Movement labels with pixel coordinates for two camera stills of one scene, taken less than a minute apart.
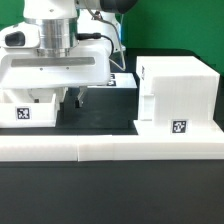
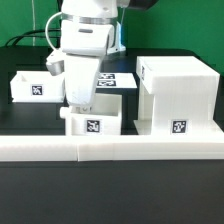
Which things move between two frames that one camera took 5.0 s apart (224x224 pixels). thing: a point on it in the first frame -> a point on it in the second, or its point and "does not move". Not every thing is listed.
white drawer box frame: (177, 96) does not move
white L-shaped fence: (106, 147) does not move
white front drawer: (18, 109) -> (105, 117)
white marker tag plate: (118, 81) does not move
